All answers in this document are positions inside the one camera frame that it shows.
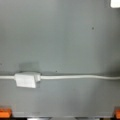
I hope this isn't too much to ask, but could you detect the white object at corner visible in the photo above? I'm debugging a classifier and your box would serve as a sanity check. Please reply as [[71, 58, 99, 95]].
[[110, 0, 120, 8]]

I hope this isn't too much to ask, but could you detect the orange-tipped gripper left finger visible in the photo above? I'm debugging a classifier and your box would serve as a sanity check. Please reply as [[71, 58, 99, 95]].
[[0, 107, 12, 119]]

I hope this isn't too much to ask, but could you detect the orange-tipped gripper right finger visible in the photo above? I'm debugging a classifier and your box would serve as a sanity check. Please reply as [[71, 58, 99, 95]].
[[113, 109, 120, 120]]

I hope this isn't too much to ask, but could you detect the white cable with inline box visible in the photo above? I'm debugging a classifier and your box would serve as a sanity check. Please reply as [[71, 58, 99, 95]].
[[0, 71, 120, 90]]

